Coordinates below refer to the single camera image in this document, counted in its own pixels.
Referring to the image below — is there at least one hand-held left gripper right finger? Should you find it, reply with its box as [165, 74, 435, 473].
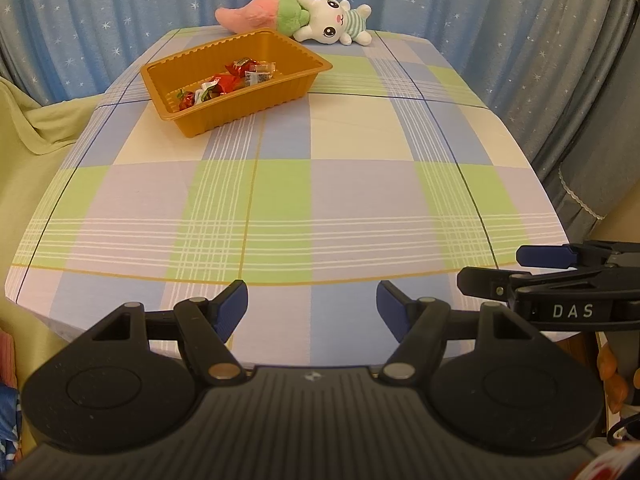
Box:
[372, 280, 553, 386]

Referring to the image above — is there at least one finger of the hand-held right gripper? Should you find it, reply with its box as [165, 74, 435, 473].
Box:
[456, 266, 533, 303]
[516, 241, 640, 270]

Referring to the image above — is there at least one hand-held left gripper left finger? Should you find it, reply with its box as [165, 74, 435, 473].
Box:
[75, 280, 249, 387]

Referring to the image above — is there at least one orange plastic tray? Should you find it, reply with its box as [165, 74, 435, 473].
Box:
[140, 29, 334, 139]

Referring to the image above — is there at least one long green snack packet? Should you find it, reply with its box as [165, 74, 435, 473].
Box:
[193, 80, 221, 104]

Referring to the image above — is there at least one large red snack packet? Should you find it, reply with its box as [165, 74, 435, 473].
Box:
[207, 74, 248, 97]

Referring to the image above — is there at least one clear packet of dark snack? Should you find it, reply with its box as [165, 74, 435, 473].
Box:
[244, 61, 278, 85]

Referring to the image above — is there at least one red white-print snack packet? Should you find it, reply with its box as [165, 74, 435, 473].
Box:
[224, 56, 257, 77]

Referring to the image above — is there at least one person's right hand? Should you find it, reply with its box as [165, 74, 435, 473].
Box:
[597, 342, 628, 413]

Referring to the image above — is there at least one beige wooden furniture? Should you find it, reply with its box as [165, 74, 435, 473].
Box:
[590, 195, 640, 246]

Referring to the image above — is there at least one grey-blue lace-trimmed cover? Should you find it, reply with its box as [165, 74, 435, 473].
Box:
[552, 0, 640, 221]

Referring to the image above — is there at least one plaid tablecloth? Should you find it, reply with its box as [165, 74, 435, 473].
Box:
[4, 27, 571, 366]

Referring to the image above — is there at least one red white patterned cloth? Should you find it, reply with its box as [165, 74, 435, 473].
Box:
[575, 447, 640, 480]

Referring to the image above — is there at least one light green cloth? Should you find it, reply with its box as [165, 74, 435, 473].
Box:
[0, 76, 108, 361]

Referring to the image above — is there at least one blue patterned cloth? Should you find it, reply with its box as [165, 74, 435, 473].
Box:
[0, 385, 23, 466]

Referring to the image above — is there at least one white bunny carrot plush toy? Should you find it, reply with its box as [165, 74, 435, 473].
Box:
[215, 0, 373, 47]

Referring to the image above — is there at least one blue star curtain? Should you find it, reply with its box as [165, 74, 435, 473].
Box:
[0, 0, 633, 171]

